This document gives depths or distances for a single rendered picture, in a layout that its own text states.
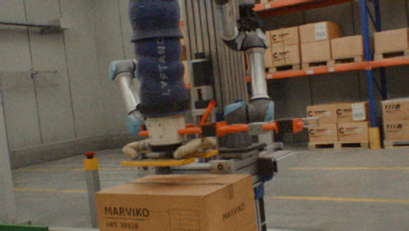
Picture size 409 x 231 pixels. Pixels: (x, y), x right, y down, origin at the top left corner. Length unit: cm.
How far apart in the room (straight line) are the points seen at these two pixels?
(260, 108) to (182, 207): 77
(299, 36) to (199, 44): 689
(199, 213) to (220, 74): 104
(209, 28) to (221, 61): 21
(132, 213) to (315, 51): 757
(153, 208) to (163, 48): 68
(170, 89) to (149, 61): 15
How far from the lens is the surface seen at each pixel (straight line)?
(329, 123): 936
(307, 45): 944
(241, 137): 248
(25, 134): 1295
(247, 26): 218
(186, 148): 199
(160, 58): 208
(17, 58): 1304
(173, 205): 198
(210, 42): 275
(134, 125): 270
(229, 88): 273
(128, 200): 213
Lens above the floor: 134
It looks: 3 degrees down
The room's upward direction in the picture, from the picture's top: 6 degrees counter-clockwise
